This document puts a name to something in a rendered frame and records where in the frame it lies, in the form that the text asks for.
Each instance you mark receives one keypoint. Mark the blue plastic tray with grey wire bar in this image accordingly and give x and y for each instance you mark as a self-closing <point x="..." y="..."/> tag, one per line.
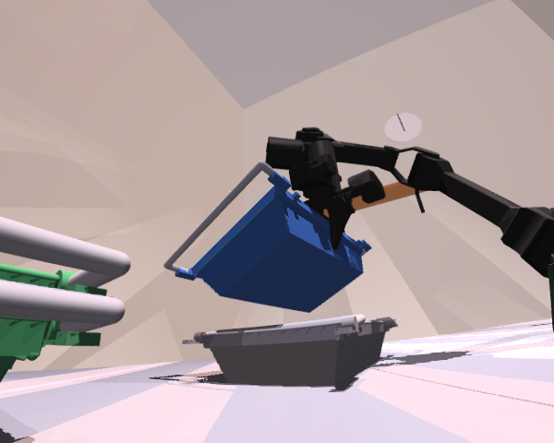
<point x="279" y="253"/>

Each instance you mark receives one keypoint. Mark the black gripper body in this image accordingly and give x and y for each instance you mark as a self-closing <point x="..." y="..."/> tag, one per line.
<point x="365" y="184"/>

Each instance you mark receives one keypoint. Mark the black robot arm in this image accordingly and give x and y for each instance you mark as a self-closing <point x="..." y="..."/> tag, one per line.
<point x="311" y="157"/>

